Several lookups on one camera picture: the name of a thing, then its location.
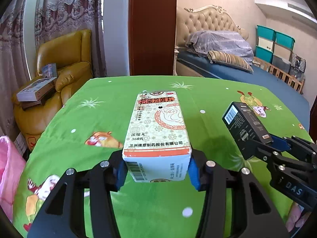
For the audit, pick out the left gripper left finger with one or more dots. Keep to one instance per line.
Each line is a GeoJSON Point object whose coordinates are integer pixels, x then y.
{"type": "Point", "coordinates": [80, 198]}

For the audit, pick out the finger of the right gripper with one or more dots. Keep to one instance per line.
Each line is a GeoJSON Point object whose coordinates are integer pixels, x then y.
{"type": "Point", "coordinates": [262, 151]}
{"type": "Point", "coordinates": [279, 144]}

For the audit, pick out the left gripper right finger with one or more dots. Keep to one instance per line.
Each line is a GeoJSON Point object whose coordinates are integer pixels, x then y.
{"type": "Point", "coordinates": [235, 203]}

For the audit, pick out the black small carton box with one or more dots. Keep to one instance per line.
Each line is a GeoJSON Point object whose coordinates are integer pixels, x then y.
{"type": "Point", "coordinates": [247, 130]}

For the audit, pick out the white orange medicine box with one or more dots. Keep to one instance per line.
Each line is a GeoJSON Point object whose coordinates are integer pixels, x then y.
{"type": "Point", "coordinates": [157, 146]}

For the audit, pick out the person's right hand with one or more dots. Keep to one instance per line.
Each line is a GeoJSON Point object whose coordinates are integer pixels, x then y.
{"type": "Point", "coordinates": [295, 219]}

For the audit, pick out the blue bed mattress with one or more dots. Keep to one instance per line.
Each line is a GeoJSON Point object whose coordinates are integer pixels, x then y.
{"type": "Point", "coordinates": [289, 96]}

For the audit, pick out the checkered bag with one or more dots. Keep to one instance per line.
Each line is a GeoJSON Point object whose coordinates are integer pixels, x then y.
{"type": "Point", "coordinates": [298, 63]}

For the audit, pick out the cardboard box on floor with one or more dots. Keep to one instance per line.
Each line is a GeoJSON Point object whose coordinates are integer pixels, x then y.
{"type": "Point", "coordinates": [22, 147]}

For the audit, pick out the striped gold pillow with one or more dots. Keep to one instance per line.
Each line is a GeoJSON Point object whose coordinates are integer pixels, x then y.
{"type": "Point", "coordinates": [229, 60]}

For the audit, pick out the green cartoon tablecloth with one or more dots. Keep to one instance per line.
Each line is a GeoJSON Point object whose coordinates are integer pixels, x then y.
{"type": "Point", "coordinates": [94, 121]}

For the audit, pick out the teal storage bins stack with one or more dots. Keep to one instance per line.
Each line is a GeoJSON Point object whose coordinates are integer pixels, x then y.
{"type": "Point", "coordinates": [274, 47]}

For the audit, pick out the grey blue blanket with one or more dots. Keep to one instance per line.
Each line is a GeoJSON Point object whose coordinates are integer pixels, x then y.
{"type": "Point", "coordinates": [231, 42]}

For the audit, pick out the flat white box on armchair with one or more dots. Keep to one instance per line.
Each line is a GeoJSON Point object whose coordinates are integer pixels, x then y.
{"type": "Point", "coordinates": [36, 90]}

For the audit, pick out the beige tufted headboard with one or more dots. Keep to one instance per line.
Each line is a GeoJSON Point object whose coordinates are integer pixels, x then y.
{"type": "Point", "coordinates": [211, 17]}

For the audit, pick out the small blue box on armchair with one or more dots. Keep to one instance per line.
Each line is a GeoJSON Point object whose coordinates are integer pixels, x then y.
{"type": "Point", "coordinates": [49, 70]}

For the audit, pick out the pink lace curtain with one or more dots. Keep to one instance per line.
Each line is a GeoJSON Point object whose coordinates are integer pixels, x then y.
{"type": "Point", "coordinates": [51, 19]}

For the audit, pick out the wooden bed rail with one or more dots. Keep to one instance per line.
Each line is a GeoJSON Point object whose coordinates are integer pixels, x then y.
{"type": "Point", "coordinates": [290, 80]}

